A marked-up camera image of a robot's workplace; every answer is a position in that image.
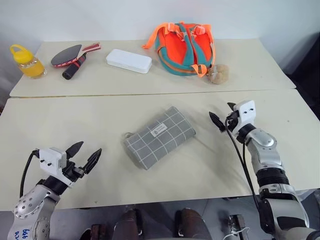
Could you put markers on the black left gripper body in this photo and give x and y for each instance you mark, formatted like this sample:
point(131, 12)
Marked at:
point(72, 172)

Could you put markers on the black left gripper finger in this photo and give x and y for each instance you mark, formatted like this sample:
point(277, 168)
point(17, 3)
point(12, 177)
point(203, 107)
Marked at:
point(93, 160)
point(75, 149)

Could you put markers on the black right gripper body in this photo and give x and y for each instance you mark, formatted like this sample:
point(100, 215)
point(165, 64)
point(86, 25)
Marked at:
point(232, 122)

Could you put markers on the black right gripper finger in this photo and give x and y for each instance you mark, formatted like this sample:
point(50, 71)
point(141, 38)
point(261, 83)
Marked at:
point(217, 121)
point(230, 106)

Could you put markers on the grey checked pouch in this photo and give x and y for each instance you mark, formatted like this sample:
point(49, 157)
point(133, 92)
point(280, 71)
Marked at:
point(160, 138)

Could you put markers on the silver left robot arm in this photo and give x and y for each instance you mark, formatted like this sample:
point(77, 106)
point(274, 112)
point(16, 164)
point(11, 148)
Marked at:
point(32, 207)

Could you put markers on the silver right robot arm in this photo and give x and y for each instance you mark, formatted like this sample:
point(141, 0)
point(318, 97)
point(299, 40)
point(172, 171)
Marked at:
point(268, 160)

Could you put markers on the beige plush toy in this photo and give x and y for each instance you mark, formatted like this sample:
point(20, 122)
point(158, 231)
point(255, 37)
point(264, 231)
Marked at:
point(218, 73)

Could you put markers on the orange and teal backpack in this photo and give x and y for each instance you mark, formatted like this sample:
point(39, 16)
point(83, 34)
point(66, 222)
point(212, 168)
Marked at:
point(183, 48)

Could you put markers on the dark brown rounded shape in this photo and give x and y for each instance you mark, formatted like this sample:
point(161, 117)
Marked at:
point(128, 225)
point(191, 223)

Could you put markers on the yellow-capped bottle of orange liquid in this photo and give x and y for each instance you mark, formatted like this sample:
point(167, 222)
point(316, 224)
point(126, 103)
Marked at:
point(31, 65)

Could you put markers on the red table tennis paddle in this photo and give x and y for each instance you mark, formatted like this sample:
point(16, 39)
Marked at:
point(66, 53)

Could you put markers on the white plastic box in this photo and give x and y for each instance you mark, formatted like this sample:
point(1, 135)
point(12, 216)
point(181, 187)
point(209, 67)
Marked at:
point(128, 60)

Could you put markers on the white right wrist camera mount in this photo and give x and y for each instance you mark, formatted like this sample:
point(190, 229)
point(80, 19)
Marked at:
point(246, 111)

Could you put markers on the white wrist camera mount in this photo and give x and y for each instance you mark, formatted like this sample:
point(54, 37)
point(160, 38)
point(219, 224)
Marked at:
point(51, 158)
point(246, 111)

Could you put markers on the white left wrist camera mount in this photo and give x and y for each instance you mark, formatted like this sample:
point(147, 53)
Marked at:
point(51, 158)

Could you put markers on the grey metal bracket shape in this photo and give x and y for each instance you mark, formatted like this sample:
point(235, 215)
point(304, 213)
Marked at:
point(236, 222)

